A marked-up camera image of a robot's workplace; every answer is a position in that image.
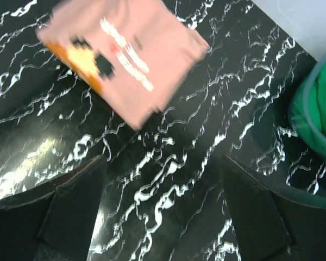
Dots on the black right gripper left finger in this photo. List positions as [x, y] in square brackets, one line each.
[54, 220]

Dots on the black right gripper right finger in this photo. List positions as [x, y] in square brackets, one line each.
[272, 220]

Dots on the dusty pink t shirt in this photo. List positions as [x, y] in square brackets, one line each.
[134, 54]

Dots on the green t shirt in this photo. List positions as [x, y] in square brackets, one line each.
[323, 103]

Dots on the blue plastic laundry basket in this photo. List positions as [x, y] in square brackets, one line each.
[304, 112]

